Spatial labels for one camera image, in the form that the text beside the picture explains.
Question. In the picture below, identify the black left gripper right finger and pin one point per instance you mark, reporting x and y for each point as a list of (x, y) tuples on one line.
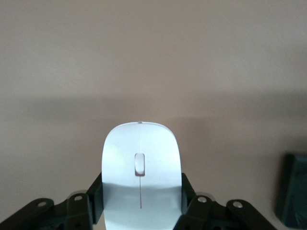
[(206, 213)]

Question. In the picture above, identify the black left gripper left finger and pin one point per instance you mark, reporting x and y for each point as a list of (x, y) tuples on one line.
[(72, 210)]

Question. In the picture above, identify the black phone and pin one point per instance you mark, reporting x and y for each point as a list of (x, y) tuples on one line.
[(295, 191)]

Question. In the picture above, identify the white computer mouse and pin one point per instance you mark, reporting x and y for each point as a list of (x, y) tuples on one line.
[(141, 182)]

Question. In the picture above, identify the brown table cover mat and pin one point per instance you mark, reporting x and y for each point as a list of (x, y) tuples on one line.
[(153, 60)]

